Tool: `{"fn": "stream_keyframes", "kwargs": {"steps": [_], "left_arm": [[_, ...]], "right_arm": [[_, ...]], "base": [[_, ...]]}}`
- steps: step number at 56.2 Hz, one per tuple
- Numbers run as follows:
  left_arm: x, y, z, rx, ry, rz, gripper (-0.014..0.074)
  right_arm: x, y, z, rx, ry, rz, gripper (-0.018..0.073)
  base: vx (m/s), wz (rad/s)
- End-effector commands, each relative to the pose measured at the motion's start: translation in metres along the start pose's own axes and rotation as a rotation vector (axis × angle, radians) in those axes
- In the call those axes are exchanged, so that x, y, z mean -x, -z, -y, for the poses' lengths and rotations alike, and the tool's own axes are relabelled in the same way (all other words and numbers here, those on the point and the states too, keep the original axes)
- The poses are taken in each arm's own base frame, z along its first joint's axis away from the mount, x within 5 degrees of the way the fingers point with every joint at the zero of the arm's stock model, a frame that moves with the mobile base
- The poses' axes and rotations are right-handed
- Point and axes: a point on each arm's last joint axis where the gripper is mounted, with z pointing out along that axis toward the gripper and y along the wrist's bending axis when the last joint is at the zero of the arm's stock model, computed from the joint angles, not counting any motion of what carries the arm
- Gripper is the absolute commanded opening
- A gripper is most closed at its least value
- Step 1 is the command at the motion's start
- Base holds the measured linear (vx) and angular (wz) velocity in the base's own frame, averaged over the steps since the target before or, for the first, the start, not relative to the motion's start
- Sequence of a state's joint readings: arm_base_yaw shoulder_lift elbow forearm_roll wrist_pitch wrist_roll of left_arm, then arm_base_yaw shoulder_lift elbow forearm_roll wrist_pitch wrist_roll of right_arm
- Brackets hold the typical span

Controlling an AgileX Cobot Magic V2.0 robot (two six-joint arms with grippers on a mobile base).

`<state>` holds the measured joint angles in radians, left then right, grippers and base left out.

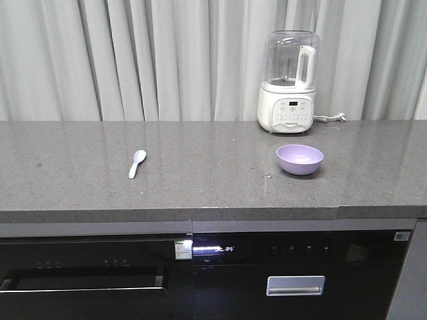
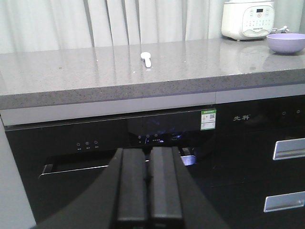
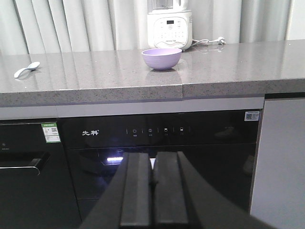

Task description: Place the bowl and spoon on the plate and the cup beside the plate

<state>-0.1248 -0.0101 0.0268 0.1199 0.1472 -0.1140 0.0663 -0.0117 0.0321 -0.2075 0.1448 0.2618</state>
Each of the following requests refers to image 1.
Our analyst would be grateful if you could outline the black built-in oven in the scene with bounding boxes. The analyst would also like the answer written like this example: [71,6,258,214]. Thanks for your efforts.
[1,234,193,319]

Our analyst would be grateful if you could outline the grey pleated curtain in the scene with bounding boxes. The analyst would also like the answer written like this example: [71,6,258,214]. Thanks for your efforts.
[1,1,426,121]

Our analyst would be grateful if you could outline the black built-in dishwasher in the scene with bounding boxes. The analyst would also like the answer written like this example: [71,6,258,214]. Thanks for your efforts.
[193,230,411,319]

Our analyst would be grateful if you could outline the white blender with clear jar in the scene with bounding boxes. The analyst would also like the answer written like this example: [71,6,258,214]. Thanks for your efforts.
[257,31,320,134]

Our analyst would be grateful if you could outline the white blender power cord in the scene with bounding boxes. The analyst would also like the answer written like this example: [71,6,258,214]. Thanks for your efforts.
[312,112,346,124]

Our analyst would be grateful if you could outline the purple plastic bowl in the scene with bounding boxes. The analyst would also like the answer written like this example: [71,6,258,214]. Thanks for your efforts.
[276,144,324,175]

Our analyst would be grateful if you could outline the light blue plastic spoon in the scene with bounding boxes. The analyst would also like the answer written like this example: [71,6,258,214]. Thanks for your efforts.
[128,149,147,179]

